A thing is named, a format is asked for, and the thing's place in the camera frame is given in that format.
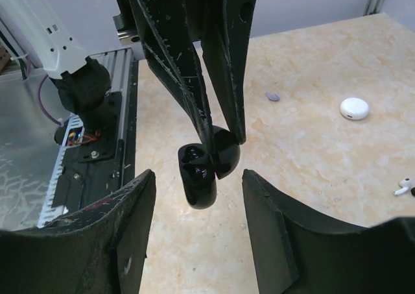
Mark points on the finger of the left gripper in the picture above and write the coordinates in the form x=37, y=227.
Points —
x=168, y=30
x=225, y=38

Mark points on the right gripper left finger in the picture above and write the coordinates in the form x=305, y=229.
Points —
x=98, y=249

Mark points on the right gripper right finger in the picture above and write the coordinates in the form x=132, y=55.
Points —
x=297, y=249

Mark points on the black earbud case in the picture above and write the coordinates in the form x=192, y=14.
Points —
x=199, y=173

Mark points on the white earbud case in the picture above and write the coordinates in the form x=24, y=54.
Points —
x=354, y=109

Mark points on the purple earbud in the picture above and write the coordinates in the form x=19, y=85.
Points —
x=272, y=97

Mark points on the white earbud beside black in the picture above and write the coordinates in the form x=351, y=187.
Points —
x=404, y=186

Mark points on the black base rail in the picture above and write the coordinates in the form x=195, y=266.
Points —
x=97, y=150

